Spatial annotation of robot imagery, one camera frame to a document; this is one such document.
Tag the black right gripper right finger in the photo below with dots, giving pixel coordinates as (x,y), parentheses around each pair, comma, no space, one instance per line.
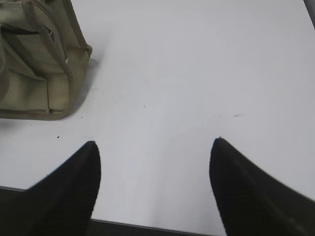
(252,202)

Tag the khaki canvas zipper bag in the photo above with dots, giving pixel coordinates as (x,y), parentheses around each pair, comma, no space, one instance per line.
(43,59)

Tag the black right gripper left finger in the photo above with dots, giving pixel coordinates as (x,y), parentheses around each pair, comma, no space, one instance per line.
(61,204)

